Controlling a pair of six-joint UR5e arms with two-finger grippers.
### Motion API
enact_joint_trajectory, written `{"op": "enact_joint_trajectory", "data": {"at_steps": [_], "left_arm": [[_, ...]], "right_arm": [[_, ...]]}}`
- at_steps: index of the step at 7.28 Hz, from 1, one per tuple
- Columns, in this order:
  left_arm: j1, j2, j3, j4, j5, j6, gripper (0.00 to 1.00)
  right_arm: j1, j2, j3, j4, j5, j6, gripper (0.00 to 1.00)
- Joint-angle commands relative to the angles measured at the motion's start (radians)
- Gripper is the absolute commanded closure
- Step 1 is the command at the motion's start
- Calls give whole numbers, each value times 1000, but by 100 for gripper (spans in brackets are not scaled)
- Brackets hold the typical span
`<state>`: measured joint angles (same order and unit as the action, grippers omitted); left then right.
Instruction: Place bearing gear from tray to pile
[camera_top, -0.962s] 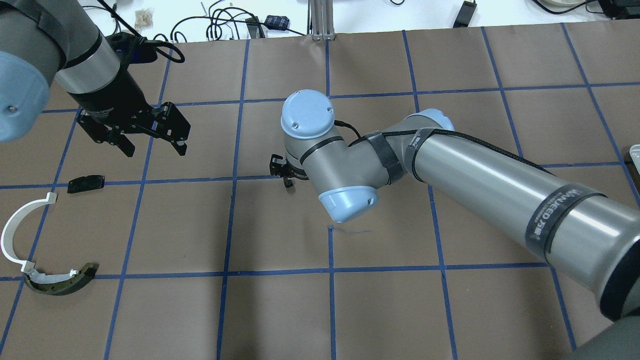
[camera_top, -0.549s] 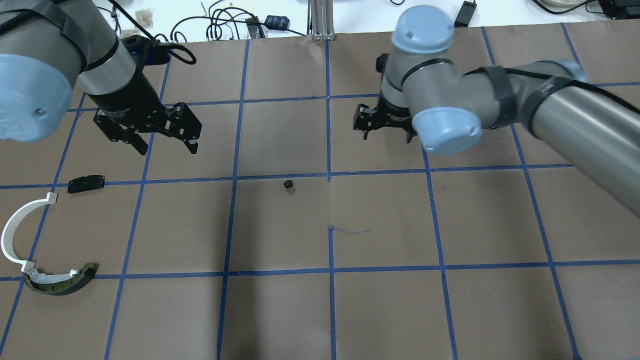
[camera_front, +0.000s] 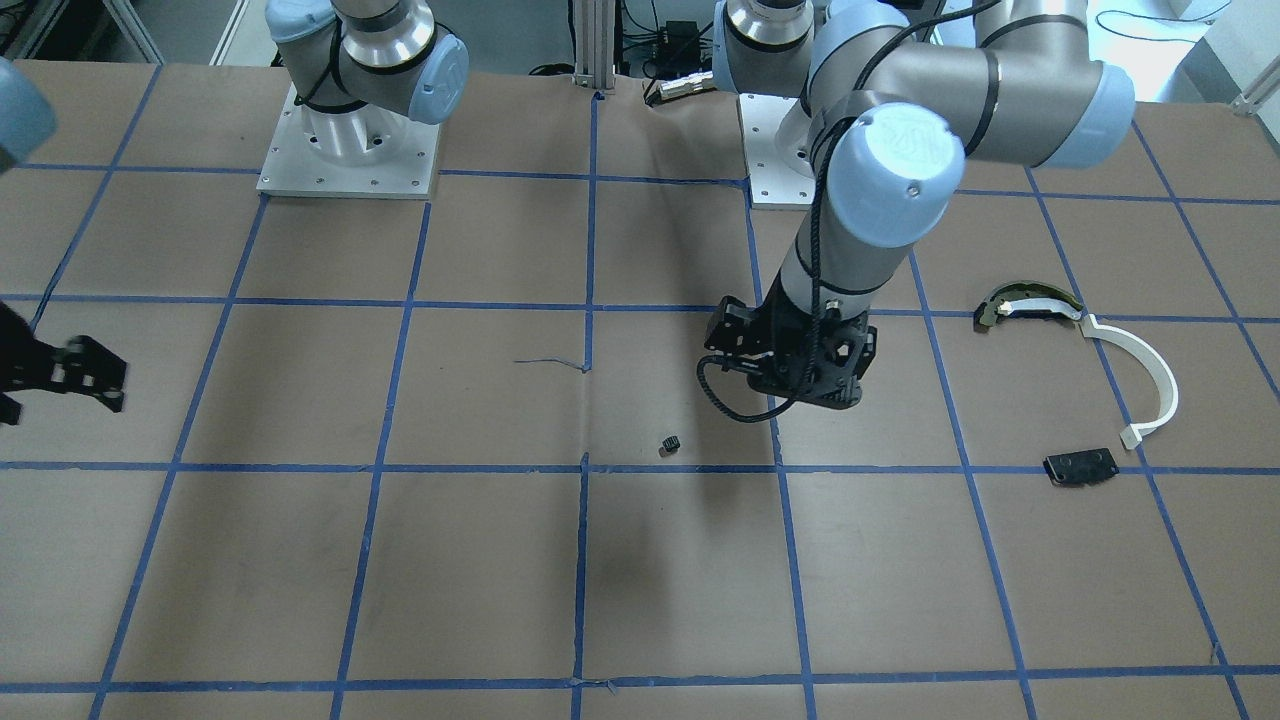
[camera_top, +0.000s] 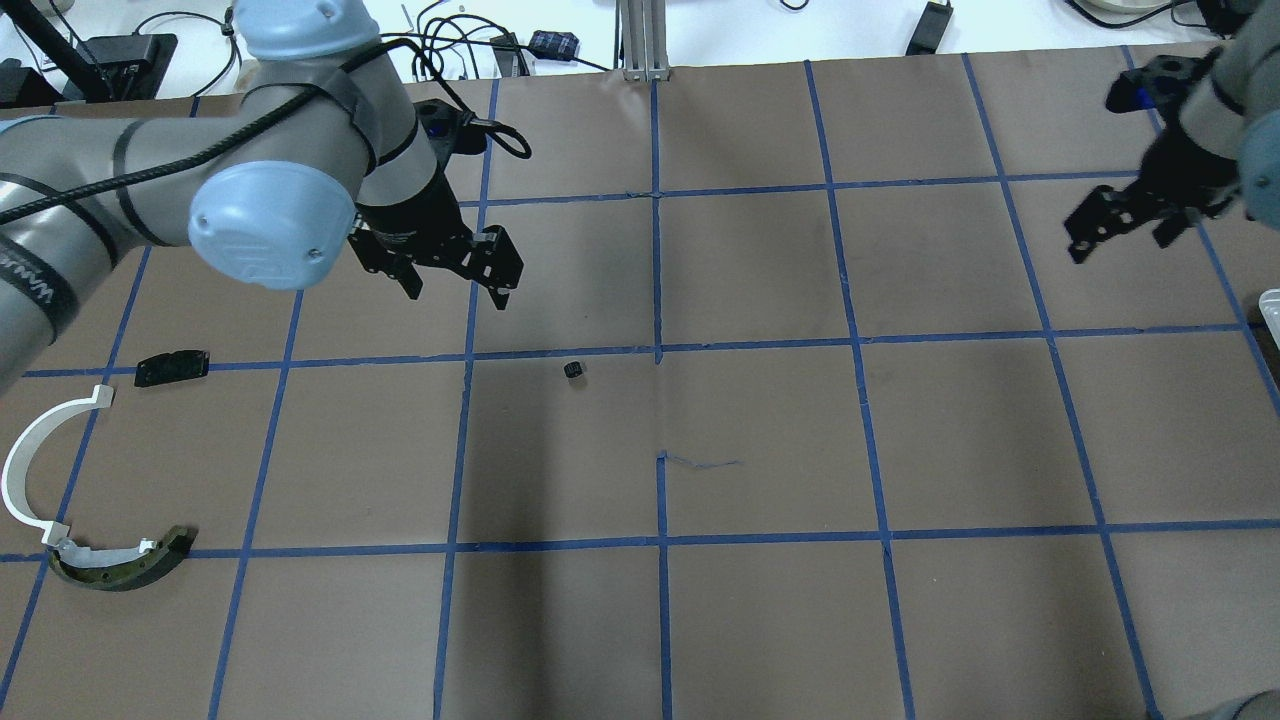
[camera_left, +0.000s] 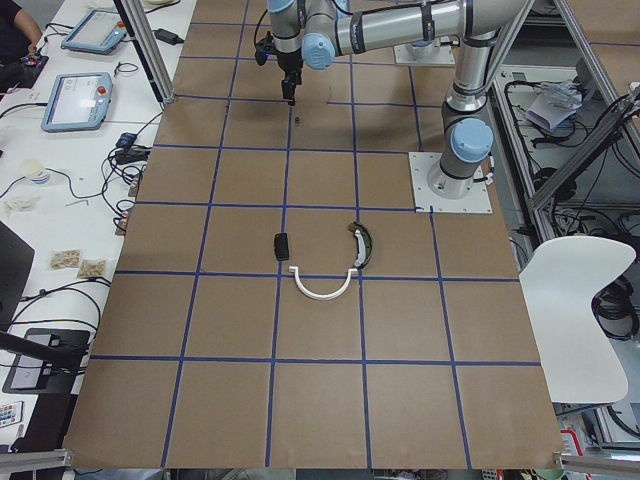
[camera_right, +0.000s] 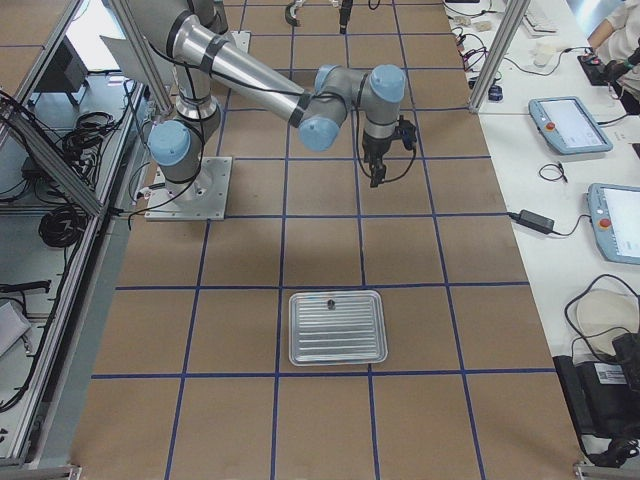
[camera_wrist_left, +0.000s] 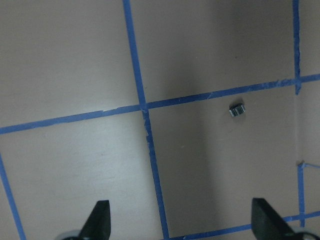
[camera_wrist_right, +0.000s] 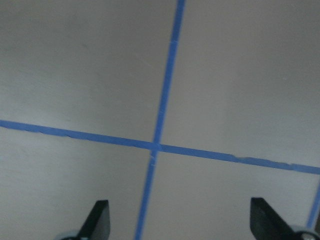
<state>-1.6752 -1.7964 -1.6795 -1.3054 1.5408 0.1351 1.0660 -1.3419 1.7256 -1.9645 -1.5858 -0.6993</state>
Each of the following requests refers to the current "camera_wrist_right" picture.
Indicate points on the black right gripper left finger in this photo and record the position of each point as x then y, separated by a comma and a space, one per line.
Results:
97, 225

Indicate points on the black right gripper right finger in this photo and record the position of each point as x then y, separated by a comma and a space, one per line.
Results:
266, 224

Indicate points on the brown paper table cover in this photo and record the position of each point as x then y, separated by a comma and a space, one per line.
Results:
177, 112

